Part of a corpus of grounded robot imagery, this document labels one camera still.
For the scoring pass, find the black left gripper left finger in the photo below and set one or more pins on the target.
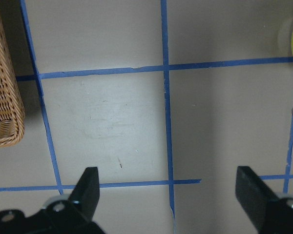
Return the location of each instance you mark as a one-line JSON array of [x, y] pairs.
[[64, 214]]

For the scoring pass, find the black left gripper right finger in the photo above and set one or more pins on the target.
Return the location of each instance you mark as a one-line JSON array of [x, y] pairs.
[[269, 212]]

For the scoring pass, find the brown wicker basket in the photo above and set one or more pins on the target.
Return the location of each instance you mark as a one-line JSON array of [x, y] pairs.
[[12, 113]]

